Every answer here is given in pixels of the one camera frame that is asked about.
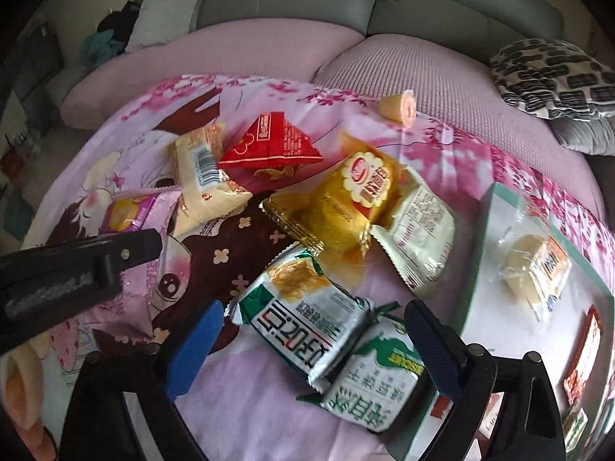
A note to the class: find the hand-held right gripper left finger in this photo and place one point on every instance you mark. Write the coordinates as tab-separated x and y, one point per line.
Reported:
192	350

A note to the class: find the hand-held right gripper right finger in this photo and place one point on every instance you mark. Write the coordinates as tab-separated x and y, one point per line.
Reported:
432	345

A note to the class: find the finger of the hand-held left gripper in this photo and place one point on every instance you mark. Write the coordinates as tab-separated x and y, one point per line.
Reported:
129	247

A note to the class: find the purple cake packet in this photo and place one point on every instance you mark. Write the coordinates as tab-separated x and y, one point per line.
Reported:
129	211

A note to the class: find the brown and white biscuit packet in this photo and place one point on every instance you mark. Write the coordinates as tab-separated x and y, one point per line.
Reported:
442	409

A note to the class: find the green biscuit packet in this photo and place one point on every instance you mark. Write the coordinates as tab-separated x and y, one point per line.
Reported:
374	394

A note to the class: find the teal rimmed white tray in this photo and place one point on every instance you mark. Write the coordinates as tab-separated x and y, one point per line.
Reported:
485	259

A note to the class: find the cream wafer packet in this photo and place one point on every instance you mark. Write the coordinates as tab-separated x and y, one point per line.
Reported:
197	168

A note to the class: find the green and white snack packet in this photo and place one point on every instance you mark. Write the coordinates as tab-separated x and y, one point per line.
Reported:
298	317

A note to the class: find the cream foil snack packet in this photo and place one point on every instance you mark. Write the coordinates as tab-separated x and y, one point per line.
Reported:
418	230

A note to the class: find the white bun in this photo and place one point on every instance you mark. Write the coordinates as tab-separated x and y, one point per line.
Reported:
528	269

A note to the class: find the red patterned snack packet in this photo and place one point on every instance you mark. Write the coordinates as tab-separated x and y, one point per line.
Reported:
584	355

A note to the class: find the yellow cake packet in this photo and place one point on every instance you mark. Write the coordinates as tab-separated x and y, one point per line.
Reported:
336	216

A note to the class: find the green rice cracker packet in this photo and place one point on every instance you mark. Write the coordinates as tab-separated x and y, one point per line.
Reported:
575	430

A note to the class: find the red triangular snack packet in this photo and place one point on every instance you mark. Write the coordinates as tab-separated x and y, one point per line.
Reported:
269	151

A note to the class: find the printed pink blanket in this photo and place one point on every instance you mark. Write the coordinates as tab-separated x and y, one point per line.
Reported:
269	422

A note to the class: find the teal crumpled cloth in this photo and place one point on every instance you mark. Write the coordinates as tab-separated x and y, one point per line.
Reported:
101	48

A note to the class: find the pink sofa seat cover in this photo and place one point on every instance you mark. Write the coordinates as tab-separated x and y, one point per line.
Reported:
240	53

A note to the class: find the dark clothes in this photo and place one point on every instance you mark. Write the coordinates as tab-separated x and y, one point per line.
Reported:
117	19

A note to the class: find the light grey pillow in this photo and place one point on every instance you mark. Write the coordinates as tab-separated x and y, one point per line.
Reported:
163	14

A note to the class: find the small yellow pink roll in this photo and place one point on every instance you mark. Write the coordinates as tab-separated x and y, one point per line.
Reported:
396	105

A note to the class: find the black and white patterned pillow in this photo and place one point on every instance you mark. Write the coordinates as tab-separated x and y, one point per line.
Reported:
552	77

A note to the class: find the grey sofa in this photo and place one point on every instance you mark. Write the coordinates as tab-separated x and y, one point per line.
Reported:
298	0

